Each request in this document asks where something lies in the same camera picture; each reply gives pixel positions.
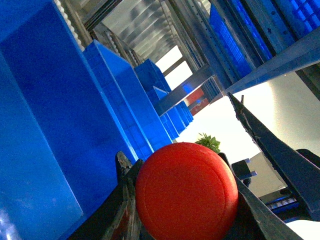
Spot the blue plastic bin with buttons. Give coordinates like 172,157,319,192
0,0,138,240

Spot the red mushroom push button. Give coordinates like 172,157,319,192
135,142,239,240

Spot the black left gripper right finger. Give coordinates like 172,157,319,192
225,93,320,240

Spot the blue bin right neighbour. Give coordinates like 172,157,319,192
83,40,172,160

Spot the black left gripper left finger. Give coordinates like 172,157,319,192
68,151,144,240

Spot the green potted plant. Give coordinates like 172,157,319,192
195,133,221,154

